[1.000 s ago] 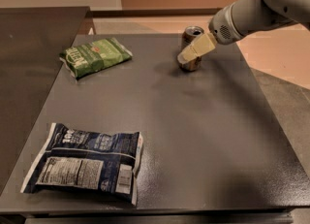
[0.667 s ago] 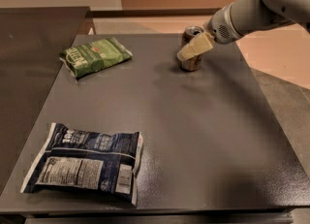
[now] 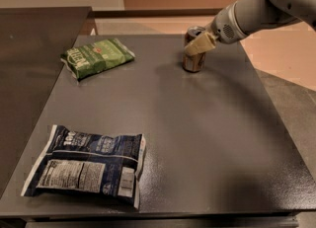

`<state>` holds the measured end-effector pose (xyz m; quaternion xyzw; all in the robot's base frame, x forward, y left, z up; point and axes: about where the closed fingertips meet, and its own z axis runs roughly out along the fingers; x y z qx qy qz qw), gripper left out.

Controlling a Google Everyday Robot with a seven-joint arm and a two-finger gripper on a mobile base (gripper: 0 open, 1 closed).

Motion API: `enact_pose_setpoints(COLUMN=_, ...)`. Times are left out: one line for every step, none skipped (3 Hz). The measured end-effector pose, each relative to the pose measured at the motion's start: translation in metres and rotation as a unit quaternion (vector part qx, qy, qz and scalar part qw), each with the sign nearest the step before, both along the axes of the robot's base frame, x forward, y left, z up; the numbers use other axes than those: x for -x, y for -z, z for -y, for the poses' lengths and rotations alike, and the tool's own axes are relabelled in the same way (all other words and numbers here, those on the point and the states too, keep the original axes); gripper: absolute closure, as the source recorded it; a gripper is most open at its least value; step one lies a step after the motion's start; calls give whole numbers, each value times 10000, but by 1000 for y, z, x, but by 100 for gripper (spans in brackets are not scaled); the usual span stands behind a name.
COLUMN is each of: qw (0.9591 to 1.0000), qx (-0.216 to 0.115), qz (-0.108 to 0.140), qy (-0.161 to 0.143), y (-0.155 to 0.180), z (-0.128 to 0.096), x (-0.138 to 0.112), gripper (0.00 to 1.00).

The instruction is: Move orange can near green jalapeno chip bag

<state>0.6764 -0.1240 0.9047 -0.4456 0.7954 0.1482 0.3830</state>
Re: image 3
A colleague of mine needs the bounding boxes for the orange soda can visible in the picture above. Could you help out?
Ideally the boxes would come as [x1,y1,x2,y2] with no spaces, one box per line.
[182,26,205,73]

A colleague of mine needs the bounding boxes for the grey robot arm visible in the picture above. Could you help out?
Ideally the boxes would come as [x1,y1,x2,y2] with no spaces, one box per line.
[185,0,316,56]

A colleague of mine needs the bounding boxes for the green jalapeno chip bag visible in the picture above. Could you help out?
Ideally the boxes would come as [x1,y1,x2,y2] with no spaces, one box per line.
[61,38,135,81]

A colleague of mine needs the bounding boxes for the blue chip bag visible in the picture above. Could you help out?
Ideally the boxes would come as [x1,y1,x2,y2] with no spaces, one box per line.
[21,125,146,208]

